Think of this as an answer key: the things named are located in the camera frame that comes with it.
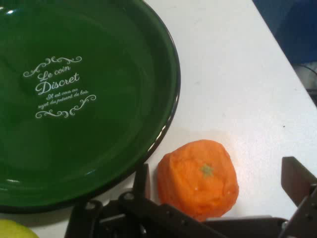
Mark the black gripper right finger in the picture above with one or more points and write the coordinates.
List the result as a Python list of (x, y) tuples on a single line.
[(297, 178)]

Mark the yellow-green toy pear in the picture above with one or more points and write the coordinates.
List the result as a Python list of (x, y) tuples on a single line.
[(12, 230)]

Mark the orange toy mandarin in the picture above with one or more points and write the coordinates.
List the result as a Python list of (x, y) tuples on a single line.
[(198, 178)]

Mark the green enamel plate with lettering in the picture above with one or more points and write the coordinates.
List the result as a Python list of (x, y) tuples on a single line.
[(74, 104)]

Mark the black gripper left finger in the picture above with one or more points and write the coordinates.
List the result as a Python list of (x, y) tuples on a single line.
[(148, 210)]

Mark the blue box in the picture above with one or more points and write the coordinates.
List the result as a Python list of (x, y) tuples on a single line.
[(292, 27)]

